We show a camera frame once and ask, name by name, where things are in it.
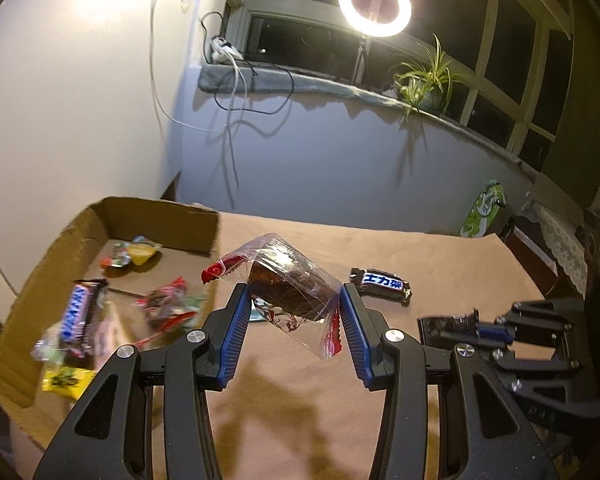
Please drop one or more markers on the window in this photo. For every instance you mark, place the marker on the window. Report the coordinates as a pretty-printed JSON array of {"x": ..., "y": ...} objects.
[{"x": 485, "y": 60}]

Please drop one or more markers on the yellow snack packet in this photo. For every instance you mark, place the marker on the yellow snack packet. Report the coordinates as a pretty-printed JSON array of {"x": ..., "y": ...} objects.
[{"x": 144, "y": 252}]

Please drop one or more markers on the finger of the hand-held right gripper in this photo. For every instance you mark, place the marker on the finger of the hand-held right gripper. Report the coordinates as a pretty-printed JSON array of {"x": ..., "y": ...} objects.
[
  {"x": 495, "y": 334},
  {"x": 545, "y": 380}
]

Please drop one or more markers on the white power strip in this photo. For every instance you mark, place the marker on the white power strip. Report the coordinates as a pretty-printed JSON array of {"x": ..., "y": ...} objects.
[{"x": 225, "y": 50}]

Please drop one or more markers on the grey windowsill cloth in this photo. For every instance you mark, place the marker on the grey windowsill cloth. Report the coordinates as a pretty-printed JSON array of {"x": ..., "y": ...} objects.
[{"x": 330, "y": 87}]

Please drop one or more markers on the green printed box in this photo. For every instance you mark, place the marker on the green printed box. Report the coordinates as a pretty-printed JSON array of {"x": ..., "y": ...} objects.
[{"x": 482, "y": 207}]

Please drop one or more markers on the small black snack packet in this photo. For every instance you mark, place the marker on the small black snack packet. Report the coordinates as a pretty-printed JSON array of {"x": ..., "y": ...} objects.
[{"x": 447, "y": 327}]

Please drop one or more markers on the white lace cloth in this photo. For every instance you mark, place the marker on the white lace cloth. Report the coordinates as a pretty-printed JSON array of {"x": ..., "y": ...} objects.
[{"x": 562, "y": 240}]

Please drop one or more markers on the red green candy packet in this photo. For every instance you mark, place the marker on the red green candy packet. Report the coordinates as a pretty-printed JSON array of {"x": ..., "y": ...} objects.
[{"x": 170, "y": 305}]

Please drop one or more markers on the dark chocolate bar blue label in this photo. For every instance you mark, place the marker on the dark chocolate bar blue label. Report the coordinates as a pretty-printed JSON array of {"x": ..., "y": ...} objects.
[
  {"x": 77, "y": 320},
  {"x": 380, "y": 285}
]

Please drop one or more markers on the potted spider plant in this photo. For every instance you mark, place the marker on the potted spider plant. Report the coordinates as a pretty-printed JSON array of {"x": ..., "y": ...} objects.
[{"x": 425, "y": 85}]

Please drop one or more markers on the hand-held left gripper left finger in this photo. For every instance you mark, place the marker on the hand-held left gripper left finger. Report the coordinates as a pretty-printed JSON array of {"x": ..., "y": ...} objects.
[{"x": 235, "y": 335}]

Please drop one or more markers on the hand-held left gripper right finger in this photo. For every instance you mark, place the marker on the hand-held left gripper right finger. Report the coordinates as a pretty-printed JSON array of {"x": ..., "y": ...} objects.
[{"x": 352, "y": 335}]

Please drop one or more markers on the dark curtain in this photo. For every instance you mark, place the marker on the dark curtain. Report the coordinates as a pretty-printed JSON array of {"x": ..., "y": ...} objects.
[{"x": 590, "y": 85}]

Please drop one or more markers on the yellow candy packet dark print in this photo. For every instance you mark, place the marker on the yellow candy packet dark print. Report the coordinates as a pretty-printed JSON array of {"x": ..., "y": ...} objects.
[{"x": 65, "y": 380}]

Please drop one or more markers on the clear packet brown cake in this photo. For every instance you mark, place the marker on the clear packet brown cake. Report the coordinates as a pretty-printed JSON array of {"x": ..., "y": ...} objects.
[{"x": 280, "y": 285}]

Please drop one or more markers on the dark cabinet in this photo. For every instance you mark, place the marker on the dark cabinet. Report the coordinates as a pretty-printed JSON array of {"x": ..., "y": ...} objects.
[{"x": 525, "y": 250}]

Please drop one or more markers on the cardboard box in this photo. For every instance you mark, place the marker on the cardboard box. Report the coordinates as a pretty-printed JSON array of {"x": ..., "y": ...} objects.
[{"x": 155, "y": 225}]

